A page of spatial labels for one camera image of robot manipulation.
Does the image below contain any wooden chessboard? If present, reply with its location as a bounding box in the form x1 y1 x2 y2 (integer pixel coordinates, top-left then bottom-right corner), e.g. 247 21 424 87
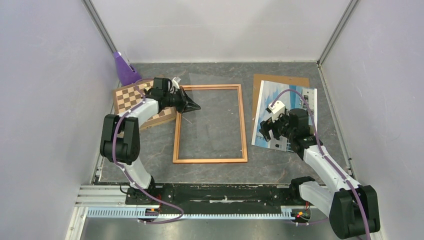
112 78 177 130

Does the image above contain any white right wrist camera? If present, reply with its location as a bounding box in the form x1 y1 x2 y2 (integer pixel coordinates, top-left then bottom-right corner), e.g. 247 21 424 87
266 100 286 122

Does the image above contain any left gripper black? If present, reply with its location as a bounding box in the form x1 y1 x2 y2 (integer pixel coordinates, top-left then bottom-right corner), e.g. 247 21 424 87
163 87 200 114

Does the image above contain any building and sky photo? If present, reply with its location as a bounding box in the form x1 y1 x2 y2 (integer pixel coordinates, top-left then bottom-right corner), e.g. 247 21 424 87
251 80 318 152

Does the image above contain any brown cardboard backing board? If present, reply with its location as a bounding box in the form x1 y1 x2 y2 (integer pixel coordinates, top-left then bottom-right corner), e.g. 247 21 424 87
251 73 310 128

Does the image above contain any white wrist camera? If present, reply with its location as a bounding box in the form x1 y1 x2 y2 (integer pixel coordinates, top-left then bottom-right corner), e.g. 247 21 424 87
171 76 181 92
266 100 286 122

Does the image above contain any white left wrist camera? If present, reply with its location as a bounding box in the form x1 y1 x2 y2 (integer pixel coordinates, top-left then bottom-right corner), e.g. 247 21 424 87
171 76 181 92

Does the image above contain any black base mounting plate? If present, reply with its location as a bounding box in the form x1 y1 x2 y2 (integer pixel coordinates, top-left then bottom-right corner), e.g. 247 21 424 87
124 183 307 216

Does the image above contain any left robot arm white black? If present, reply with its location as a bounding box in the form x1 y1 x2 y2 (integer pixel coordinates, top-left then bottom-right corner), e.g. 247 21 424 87
99 77 201 204

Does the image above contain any aluminium rail frame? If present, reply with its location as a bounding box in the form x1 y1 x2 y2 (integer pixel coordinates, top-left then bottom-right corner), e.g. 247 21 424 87
64 185 385 240

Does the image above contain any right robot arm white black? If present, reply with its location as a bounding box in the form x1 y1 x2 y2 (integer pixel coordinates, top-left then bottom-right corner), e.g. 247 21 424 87
259 106 381 239

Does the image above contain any wooden picture frame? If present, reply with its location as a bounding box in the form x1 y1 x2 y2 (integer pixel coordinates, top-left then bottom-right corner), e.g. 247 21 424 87
172 84 248 164

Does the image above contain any purple plastic cone object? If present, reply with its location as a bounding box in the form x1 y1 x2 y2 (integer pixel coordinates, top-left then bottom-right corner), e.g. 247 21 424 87
113 51 142 86

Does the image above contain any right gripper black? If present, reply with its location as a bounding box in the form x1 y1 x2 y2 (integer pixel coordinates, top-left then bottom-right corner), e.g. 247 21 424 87
258 110 295 142

